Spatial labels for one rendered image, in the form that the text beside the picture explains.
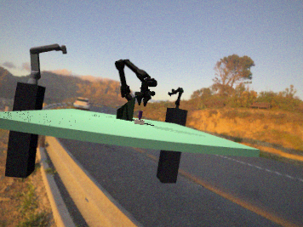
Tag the beige square block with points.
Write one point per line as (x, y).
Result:
(137, 121)

